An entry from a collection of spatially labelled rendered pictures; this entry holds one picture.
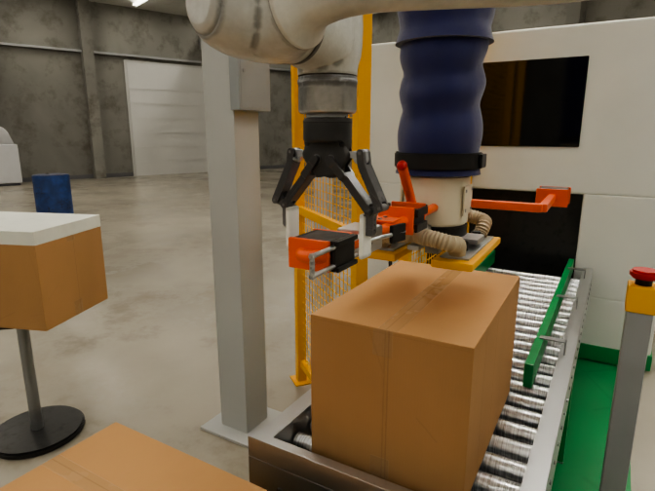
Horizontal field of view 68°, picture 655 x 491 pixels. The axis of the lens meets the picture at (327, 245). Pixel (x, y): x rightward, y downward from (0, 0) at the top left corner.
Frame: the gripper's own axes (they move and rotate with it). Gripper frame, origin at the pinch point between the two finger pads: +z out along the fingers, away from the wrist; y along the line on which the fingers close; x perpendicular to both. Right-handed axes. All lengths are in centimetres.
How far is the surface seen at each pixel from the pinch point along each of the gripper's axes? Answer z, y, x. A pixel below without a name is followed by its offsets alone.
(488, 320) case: 26, -17, -47
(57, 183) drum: 56, 674, -357
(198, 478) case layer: 66, 42, -8
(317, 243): -1.3, -0.6, 4.2
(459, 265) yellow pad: 12.2, -10.2, -43.2
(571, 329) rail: 61, -31, -146
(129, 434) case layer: 66, 72, -11
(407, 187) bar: -5.9, 0.7, -36.7
